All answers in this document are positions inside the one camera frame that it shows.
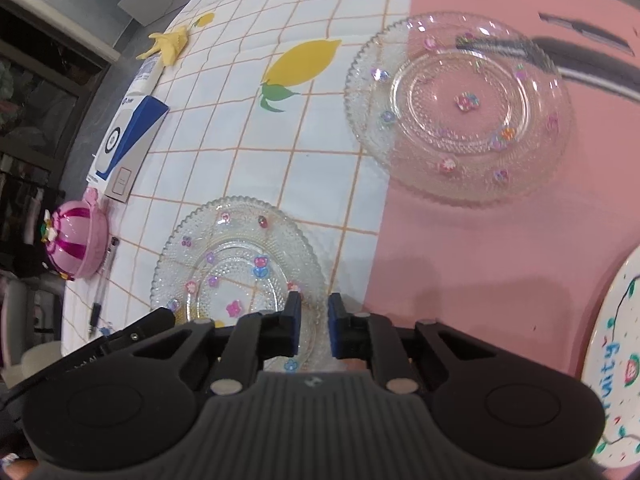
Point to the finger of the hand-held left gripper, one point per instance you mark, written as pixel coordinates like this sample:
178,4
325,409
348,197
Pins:
142,329

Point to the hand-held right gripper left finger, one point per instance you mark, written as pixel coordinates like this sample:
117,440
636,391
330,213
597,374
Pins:
295,320

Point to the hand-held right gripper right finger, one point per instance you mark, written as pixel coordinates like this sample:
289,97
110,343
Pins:
336,326

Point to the deep glass plate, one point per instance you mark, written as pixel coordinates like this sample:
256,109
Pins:
450,125

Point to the white painted plate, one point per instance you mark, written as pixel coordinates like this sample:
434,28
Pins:
620,360

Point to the pen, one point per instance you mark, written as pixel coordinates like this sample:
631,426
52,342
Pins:
102,282

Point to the pink toy case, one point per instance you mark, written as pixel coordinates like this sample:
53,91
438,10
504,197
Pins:
75,235

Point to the checked lemon print tablecloth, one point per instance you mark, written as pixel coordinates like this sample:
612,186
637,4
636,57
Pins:
450,260

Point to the blue and white box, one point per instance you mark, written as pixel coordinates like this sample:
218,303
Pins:
125,150

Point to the white tube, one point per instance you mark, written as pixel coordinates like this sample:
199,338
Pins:
147,75

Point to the banana peel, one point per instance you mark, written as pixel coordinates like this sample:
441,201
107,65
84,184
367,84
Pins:
167,45

